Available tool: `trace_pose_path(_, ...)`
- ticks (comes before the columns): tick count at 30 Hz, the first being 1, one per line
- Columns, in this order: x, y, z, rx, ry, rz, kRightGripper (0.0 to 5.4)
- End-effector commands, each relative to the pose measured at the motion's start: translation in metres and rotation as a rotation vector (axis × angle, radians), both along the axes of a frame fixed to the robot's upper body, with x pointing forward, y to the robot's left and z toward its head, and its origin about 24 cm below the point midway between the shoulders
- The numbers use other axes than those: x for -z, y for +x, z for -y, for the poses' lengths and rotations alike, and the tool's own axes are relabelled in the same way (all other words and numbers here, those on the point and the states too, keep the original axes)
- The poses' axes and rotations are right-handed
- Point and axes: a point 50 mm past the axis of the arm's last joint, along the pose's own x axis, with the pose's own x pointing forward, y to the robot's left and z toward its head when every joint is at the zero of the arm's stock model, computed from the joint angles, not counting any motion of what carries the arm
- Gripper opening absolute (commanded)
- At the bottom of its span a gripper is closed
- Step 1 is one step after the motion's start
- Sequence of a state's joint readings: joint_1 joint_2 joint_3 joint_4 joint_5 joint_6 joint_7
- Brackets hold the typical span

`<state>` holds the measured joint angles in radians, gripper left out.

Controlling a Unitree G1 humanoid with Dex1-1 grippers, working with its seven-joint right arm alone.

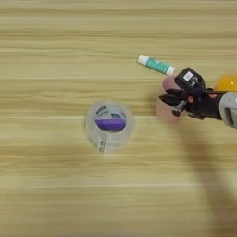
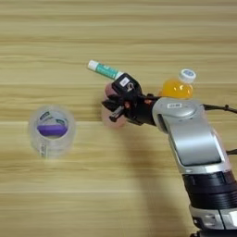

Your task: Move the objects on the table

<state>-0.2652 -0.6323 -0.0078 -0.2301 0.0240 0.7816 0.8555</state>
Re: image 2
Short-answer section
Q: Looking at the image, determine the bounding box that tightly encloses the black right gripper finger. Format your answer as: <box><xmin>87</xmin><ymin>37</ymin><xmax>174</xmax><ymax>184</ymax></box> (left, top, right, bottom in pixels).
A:
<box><xmin>101</xmin><ymin>94</ymin><xmax>125</xmax><ymax>111</ymax></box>
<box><xmin>107</xmin><ymin>106</ymin><xmax>127</xmax><ymax>123</ymax></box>

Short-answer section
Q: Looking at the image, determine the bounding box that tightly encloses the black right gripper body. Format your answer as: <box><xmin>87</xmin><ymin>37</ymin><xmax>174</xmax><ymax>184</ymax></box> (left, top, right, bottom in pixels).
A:
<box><xmin>122</xmin><ymin>92</ymin><xmax>157</xmax><ymax>127</ymax></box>

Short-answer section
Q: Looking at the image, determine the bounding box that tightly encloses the pink plastic cup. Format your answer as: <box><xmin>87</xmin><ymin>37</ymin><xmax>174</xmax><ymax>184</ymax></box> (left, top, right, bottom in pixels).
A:
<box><xmin>100</xmin><ymin>81</ymin><xmax>128</xmax><ymax>130</ymax></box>

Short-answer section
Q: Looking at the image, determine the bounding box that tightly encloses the orange juice bottle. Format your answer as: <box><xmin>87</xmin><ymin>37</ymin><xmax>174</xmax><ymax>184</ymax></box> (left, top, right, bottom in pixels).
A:
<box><xmin>158</xmin><ymin>68</ymin><xmax>197</xmax><ymax>101</ymax></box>

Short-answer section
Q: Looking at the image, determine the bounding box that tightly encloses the clear packing tape roll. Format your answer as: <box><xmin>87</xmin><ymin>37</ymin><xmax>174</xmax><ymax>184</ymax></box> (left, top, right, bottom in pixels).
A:
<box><xmin>28</xmin><ymin>104</ymin><xmax>77</xmax><ymax>160</ymax></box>

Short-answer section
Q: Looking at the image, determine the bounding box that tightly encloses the black box with white label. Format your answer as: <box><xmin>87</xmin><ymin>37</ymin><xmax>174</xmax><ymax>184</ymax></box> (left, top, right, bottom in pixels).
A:
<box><xmin>111</xmin><ymin>72</ymin><xmax>143</xmax><ymax>97</ymax></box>

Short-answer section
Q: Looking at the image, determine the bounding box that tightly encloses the green and white glue stick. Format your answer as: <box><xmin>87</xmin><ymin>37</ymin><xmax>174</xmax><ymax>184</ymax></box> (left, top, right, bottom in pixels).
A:
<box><xmin>86</xmin><ymin>59</ymin><xmax>125</xmax><ymax>81</ymax></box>

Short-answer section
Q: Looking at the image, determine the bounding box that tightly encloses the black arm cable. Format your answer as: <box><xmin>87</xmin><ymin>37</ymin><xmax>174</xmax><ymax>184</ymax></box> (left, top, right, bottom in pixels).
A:
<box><xmin>202</xmin><ymin>103</ymin><xmax>237</xmax><ymax>156</ymax></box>

